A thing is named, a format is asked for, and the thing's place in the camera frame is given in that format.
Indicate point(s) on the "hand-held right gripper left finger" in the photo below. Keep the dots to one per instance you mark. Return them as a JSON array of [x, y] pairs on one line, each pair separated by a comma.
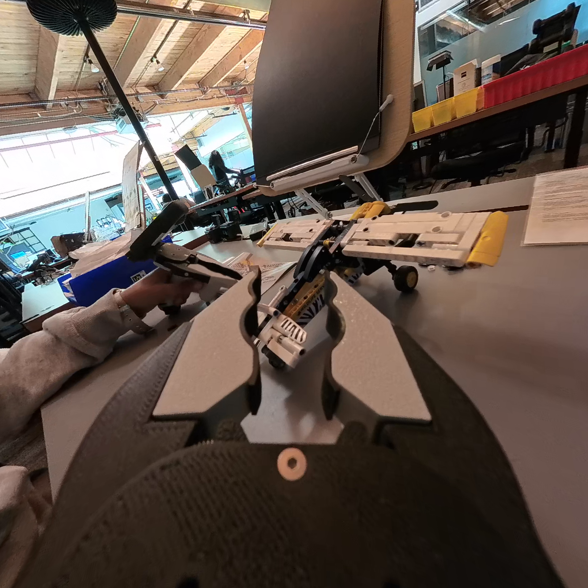
[[211, 363]]

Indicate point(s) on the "white box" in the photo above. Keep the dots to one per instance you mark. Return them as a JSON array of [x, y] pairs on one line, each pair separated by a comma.
[[490, 69], [466, 78]]

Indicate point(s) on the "black tablet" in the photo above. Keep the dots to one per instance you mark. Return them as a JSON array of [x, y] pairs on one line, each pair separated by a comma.
[[317, 82]]

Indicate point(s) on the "long wooden table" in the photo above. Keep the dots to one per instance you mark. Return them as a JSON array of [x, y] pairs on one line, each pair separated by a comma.
[[574, 138]]

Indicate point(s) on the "printed paper sheet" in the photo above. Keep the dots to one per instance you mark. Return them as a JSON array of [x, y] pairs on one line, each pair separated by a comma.
[[560, 206]]

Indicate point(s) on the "blue plastic bin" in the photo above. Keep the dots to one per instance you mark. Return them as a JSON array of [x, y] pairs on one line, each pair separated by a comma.
[[101, 280]]

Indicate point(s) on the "black office chair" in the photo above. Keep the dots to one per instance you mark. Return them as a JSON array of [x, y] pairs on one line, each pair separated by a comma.
[[468, 167]]

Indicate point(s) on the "crumpled plastic bag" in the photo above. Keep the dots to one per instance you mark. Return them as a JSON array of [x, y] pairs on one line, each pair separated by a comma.
[[101, 252]]

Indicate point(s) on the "black pole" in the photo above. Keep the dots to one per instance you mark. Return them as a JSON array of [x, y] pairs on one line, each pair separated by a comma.
[[124, 105]]

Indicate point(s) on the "white yellow lego airplane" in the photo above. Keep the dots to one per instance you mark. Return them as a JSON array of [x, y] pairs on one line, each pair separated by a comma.
[[413, 239]]

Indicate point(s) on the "black power brick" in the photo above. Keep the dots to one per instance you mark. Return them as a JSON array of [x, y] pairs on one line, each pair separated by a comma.
[[258, 232]]

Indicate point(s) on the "black charger case green display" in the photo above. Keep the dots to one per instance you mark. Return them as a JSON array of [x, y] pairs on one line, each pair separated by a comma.
[[225, 229]]

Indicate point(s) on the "yellow plastic bin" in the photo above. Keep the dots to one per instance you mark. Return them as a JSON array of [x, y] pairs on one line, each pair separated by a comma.
[[467, 102], [443, 112], [422, 120]]

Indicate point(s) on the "person's left forearm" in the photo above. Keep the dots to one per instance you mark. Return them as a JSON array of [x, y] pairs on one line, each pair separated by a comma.
[[55, 349]]

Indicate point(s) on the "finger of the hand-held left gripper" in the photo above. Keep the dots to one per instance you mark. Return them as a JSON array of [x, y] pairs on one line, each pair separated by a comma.
[[220, 285]]

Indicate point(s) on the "person's left hand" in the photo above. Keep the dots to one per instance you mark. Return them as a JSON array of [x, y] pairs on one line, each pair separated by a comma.
[[156, 291]]

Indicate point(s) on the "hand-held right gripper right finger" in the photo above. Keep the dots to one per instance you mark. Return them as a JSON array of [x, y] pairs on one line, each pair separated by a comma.
[[376, 367]]

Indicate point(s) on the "white wristband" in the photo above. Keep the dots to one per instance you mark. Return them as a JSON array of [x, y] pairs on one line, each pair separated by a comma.
[[135, 317]]

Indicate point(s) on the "red plastic bin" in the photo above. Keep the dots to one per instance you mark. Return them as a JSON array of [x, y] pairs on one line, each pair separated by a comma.
[[537, 78]]

